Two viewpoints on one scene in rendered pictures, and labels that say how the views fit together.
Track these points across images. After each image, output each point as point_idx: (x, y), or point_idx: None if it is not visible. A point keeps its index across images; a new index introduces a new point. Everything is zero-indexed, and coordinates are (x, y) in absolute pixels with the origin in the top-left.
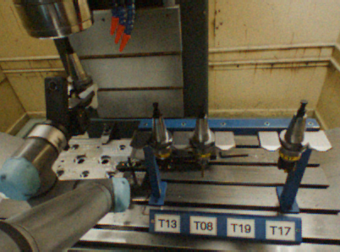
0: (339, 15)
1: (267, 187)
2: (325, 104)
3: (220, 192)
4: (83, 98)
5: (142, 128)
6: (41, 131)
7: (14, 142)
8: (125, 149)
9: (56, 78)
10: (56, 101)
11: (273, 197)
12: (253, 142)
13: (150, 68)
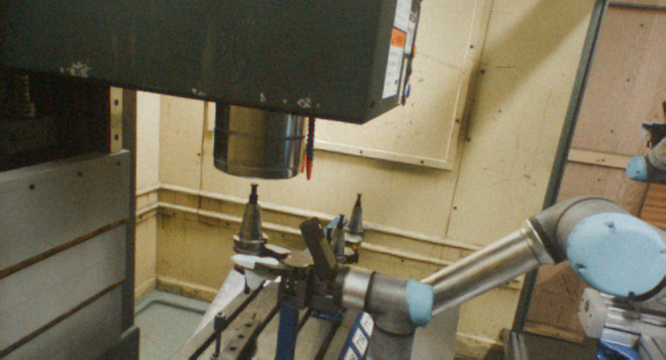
0: (155, 153)
1: (307, 319)
2: (175, 260)
3: (300, 348)
4: (290, 252)
5: None
6: (364, 269)
7: None
8: None
9: (315, 218)
10: (326, 244)
11: (321, 320)
12: (235, 304)
13: (87, 261)
